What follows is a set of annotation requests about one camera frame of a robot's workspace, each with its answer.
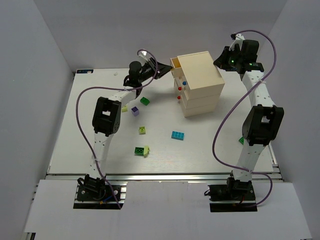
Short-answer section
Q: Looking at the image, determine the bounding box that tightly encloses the cream drawer yellow knob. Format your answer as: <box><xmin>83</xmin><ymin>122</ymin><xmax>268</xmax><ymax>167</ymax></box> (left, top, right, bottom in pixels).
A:
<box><xmin>170</xmin><ymin>57</ymin><xmax>183</xmax><ymax>78</ymax></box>

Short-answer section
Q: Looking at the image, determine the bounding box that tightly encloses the cream plastic drawer cabinet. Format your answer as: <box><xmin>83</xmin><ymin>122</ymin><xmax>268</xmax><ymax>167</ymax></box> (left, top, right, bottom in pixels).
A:
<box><xmin>176</xmin><ymin>51</ymin><xmax>225</xmax><ymax>118</ymax></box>

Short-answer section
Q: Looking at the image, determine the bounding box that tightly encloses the lime green small lego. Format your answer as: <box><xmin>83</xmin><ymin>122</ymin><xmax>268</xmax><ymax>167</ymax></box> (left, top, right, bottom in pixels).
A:
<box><xmin>121</xmin><ymin>105</ymin><xmax>128</xmax><ymax>113</ymax></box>

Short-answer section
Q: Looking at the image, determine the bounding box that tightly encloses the cyan lego brick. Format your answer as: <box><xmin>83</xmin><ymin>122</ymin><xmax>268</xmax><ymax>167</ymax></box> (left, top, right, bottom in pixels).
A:
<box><xmin>171</xmin><ymin>131</ymin><xmax>185</xmax><ymax>141</ymax></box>

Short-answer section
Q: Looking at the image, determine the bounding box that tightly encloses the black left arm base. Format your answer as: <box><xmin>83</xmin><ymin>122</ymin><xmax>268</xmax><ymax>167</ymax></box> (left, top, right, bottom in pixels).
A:
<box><xmin>73</xmin><ymin>174</ymin><xmax>126</xmax><ymax>210</ymax></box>

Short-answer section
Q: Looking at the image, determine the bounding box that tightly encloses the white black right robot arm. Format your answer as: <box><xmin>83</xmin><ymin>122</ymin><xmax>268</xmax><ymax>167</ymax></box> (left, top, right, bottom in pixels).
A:
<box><xmin>213</xmin><ymin>38</ymin><xmax>284</xmax><ymax>184</ymax></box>

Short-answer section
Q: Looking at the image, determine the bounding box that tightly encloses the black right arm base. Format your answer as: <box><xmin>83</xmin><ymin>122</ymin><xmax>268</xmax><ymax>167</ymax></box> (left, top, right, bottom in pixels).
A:
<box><xmin>204</xmin><ymin>176</ymin><xmax>258</xmax><ymax>213</ymax></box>

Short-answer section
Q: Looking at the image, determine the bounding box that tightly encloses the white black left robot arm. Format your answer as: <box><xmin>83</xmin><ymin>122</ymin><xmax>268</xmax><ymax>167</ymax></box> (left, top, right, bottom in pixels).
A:
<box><xmin>89</xmin><ymin>57</ymin><xmax>173</xmax><ymax>183</ymax></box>

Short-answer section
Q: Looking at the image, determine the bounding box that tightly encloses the dark green sloped lego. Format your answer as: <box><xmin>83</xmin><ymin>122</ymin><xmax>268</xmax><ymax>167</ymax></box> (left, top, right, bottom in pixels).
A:
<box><xmin>140</xmin><ymin>97</ymin><xmax>150</xmax><ymax>106</ymax></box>

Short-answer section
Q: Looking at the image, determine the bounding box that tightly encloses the purple square lego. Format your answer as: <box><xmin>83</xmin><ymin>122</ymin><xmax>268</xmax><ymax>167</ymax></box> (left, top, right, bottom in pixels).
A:
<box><xmin>131</xmin><ymin>106</ymin><xmax>140</xmax><ymax>117</ymax></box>

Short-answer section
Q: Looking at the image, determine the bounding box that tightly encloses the black table label left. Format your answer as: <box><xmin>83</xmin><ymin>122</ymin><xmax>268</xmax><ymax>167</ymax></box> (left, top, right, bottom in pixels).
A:
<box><xmin>76</xmin><ymin>69</ymin><xmax>94</xmax><ymax>74</ymax></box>

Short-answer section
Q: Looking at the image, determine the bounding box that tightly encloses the lime green lego centre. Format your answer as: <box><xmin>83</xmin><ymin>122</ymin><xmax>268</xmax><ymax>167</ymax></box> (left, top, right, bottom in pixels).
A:
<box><xmin>139</xmin><ymin>126</ymin><xmax>146</xmax><ymax>135</ymax></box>

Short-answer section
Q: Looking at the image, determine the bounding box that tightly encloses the lime green lego front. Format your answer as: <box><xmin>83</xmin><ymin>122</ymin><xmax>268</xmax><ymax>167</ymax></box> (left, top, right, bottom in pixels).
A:
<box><xmin>143</xmin><ymin>145</ymin><xmax>150</xmax><ymax>158</ymax></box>

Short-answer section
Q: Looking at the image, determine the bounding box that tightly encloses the green flat lego right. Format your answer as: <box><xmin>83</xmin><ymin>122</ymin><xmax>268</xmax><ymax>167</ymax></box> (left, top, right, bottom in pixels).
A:
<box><xmin>238</xmin><ymin>137</ymin><xmax>245</xmax><ymax>145</ymax></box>

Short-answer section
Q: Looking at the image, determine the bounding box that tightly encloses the dark green lego front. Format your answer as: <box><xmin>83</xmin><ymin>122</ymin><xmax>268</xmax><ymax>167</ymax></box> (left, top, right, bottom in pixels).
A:
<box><xmin>134</xmin><ymin>147</ymin><xmax>145</xmax><ymax>156</ymax></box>

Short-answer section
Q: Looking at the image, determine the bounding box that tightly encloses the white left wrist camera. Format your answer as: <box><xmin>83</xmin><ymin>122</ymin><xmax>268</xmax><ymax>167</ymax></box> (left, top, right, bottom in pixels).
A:
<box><xmin>137</xmin><ymin>49</ymin><xmax>148</xmax><ymax>62</ymax></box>

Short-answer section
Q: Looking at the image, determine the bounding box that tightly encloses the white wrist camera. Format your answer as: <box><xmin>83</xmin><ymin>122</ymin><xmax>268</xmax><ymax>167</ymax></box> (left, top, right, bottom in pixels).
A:
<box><xmin>137</xmin><ymin>49</ymin><xmax>148</xmax><ymax>62</ymax></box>
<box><xmin>229</xmin><ymin>33</ymin><xmax>245</xmax><ymax>51</ymax></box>

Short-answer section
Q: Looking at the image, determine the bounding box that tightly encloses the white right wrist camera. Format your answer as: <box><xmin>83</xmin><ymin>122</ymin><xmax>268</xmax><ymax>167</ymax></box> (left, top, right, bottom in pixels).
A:
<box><xmin>229</xmin><ymin>33</ymin><xmax>245</xmax><ymax>51</ymax></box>

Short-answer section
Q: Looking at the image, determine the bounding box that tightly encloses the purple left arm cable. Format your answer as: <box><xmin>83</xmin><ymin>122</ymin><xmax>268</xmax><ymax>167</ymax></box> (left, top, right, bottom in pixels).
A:
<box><xmin>75</xmin><ymin>49</ymin><xmax>161</xmax><ymax>210</ymax></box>

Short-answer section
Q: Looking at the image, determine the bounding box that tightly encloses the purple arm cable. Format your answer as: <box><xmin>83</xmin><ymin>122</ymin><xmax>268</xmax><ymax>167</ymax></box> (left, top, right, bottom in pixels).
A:
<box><xmin>75</xmin><ymin>49</ymin><xmax>161</xmax><ymax>210</ymax></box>
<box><xmin>211</xmin><ymin>29</ymin><xmax>277</xmax><ymax>207</ymax></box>

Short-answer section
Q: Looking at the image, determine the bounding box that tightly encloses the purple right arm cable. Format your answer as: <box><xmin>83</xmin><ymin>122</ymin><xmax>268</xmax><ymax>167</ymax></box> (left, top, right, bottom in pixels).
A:
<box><xmin>211</xmin><ymin>29</ymin><xmax>277</xmax><ymax>207</ymax></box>

